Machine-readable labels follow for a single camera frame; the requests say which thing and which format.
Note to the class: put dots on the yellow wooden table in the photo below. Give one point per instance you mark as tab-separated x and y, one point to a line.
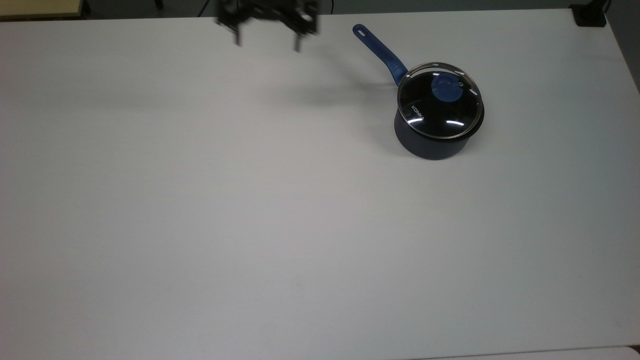
37	7

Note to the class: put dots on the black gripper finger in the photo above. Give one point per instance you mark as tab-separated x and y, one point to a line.
237	36
297	41

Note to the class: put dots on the black table clamp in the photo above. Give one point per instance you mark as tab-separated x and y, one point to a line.
590	16

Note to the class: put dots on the glass lid with blue knob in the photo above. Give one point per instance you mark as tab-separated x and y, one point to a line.
440	100

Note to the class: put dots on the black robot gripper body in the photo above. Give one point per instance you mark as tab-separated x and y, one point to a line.
267	12

